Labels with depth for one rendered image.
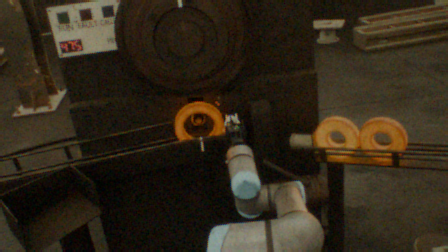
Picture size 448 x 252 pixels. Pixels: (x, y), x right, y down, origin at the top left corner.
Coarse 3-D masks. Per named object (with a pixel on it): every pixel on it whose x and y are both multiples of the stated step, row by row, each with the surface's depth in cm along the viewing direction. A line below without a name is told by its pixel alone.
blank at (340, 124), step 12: (324, 120) 161; (336, 120) 157; (348, 120) 157; (324, 132) 161; (348, 132) 156; (324, 144) 163; (336, 144) 163; (348, 144) 158; (336, 156) 163; (348, 156) 160
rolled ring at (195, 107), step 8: (192, 104) 169; (200, 104) 168; (208, 104) 170; (184, 112) 169; (192, 112) 169; (208, 112) 169; (216, 112) 170; (176, 120) 170; (184, 120) 170; (216, 120) 171; (176, 128) 171; (216, 128) 172; (184, 136) 173
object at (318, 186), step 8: (304, 176) 173; (312, 176) 172; (320, 176) 172; (312, 184) 169; (320, 184) 169; (304, 192) 168; (312, 192) 168; (320, 192) 168; (328, 192) 170; (312, 200) 169; (320, 200) 169; (328, 200) 171; (312, 208) 172
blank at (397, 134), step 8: (368, 120) 154; (376, 120) 150; (384, 120) 149; (392, 120) 149; (368, 128) 152; (376, 128) 151; (384, 128) 149; (392, 128) 148; (400, 128) 148; (360, 136) 155; (368, 136) 153; (392, 136) 149; (400, 136) 148; (360, 144) 156; (368, 144) 155; (376, 144) 156; (392, 144) 150; (400, 144) 149; (384, 160) 154
